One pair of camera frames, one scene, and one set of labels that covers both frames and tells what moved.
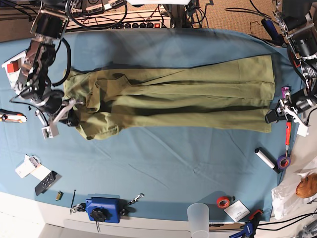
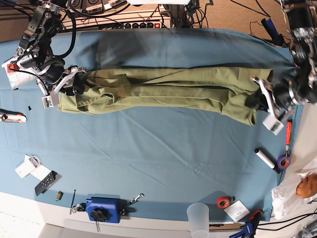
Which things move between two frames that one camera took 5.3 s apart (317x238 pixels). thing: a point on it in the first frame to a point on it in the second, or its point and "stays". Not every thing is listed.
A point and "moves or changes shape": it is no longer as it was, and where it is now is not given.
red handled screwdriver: [288, 129] stays
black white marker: [268, 159] stays
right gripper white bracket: [51, 129] to [51, 99]
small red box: [13, 67] stays
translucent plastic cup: [198, 216] stays
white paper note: [237, 210] stays
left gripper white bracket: [273, 116] to [272, 122]
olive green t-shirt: [236, 93] moves or changes shape
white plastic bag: [286, 201] stays
